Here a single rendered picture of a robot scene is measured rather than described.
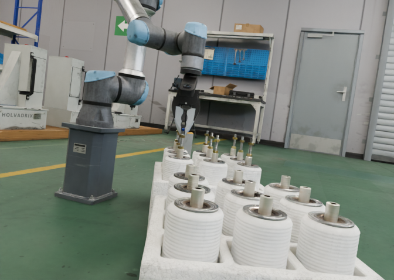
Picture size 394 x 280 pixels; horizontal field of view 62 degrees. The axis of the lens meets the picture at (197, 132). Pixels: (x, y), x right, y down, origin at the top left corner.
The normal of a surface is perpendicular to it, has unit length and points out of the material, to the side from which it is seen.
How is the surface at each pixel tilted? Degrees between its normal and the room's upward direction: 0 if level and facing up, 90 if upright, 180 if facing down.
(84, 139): 90
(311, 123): 90
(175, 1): 90
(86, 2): 90
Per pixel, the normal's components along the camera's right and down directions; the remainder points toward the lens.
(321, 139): -0.30, 0.02
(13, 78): 0.94, 0.14
